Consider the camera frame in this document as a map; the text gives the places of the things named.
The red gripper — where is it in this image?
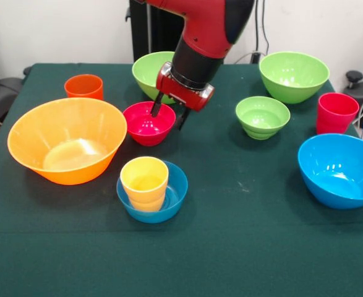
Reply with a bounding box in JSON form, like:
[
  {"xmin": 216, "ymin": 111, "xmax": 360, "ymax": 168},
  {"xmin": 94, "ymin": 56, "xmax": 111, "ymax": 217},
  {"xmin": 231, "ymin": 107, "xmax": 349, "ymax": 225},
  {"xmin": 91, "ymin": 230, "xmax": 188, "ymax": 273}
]
[{"xmin": 150, "ymin": 61, "xmax": 215, "ymax": 131}]

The small pink plastic bowl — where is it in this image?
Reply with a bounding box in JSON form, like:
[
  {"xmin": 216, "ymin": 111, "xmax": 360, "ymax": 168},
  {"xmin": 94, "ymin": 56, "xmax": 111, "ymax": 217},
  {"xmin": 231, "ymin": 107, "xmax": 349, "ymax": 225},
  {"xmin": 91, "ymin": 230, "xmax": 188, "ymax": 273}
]
[{"xmin": 122, "ymin": 101, "xmax": 177, "ymax": 147}]

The large green plastic bowl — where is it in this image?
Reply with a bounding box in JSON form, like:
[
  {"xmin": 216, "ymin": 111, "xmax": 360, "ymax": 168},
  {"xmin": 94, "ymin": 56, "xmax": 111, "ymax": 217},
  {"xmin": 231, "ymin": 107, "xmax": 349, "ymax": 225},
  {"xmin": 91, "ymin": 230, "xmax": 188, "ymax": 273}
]
[
  {"xmin": 258, "ymin": 51, "xmax": 330, "ymax": 105},
  {"xmin": 131, "ymin": 51, "xmax": 179, "ymax": 105}
]

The yellow plastic cup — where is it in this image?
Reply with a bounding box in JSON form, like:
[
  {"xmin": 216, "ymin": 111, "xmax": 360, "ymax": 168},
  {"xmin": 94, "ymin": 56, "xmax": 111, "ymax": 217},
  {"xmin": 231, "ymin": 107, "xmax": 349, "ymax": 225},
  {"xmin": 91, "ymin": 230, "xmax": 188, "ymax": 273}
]
[{"xmin": 119, "ymin": 156, "xmax": 169, "ymax": 213}]

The small blue plastic bowl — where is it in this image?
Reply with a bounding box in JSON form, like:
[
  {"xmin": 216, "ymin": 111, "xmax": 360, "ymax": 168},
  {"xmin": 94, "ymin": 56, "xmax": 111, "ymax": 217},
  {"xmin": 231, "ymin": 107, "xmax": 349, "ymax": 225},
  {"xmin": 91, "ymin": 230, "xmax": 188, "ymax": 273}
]
[{"xmin": 116, "ymin": 160, "xmax": 189, "ymax": 224}]

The orange plastic cup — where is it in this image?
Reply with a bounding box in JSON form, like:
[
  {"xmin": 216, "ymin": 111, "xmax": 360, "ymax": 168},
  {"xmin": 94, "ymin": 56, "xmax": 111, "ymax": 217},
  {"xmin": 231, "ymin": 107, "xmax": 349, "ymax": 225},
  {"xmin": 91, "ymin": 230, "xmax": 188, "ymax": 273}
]
[{"xmin": 64, "ymin": 74, "xmax": 104, "ymax": 101}]

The small green plastic bowl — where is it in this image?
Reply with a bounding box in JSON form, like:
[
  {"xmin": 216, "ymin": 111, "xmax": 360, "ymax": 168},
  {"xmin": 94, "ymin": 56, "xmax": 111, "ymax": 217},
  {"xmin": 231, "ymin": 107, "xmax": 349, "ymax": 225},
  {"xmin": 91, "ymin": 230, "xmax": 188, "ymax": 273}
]
[{"xmin": 235, "ymin": 95, "xmax": 291, "ymax": 140}]

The large orange plastic bowl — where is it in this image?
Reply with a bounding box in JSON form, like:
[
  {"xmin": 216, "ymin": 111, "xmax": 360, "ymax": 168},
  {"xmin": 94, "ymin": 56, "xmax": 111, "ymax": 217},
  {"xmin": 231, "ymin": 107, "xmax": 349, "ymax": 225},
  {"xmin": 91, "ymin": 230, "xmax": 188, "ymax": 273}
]
[{"xmin": 7, "ymin": 97, "xmax": 128, "ymax": 186}]

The dark green table cloth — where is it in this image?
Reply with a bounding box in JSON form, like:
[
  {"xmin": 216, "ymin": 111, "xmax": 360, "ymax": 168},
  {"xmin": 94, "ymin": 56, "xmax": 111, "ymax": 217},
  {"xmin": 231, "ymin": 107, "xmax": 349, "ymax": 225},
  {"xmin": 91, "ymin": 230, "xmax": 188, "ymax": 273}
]
[{"xmin": 0, "ymin": 62, "xmax": 363, "ymax": 297}]

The red plastic cup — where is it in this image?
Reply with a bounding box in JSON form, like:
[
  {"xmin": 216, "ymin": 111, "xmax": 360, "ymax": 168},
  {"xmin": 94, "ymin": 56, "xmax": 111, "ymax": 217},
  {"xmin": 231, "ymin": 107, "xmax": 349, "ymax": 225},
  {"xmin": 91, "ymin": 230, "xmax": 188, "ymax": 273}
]
[{"xmin": 315, "ymin": 92, "xmax": 361, "ymax": 136}]

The black chair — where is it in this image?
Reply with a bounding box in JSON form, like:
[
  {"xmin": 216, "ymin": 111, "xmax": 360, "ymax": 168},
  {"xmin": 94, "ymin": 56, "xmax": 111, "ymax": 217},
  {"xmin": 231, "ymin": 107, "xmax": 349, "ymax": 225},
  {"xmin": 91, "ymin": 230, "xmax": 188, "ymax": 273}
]
[{"xmin": 0, "ymin": 40, "xmax": 24, "ymax": 124}]

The large blue plastic bowl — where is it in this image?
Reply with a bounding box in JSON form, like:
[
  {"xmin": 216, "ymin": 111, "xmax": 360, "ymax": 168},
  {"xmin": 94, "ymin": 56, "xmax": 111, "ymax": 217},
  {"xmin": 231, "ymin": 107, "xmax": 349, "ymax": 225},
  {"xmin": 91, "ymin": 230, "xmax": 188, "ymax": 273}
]
[{"xmin": 297, "ymin": 133, "xmax": 363, "ymax": 210}]

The black round knob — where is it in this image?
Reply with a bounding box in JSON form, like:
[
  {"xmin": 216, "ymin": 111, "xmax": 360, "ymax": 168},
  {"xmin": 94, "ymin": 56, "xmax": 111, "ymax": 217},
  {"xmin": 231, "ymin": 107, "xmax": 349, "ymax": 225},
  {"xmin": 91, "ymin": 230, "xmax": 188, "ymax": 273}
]
[{"xmin": 345, "ymin": 70, "xmax": 363, "ymax": 90}]

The grey cable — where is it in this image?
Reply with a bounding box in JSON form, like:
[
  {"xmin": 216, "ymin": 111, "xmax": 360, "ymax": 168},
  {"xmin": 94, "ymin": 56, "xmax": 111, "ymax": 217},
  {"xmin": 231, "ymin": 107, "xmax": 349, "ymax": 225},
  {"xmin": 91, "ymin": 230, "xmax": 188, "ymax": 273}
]
[{"xmin": 233, "ymin": 51, "xmax": 256, "ymax": 64}]

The black cable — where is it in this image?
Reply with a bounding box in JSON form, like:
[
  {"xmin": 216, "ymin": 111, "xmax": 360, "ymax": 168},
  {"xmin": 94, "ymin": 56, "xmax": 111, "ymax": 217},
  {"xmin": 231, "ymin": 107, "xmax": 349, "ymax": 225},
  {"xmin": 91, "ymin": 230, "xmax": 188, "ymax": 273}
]
[
  {"xmin": 254, "ymin": 0, "xmax": 261, "ymax": 53},
  {"xmin": 261, "ymin": 0, "xmax": 270, "ymax": 54}
]

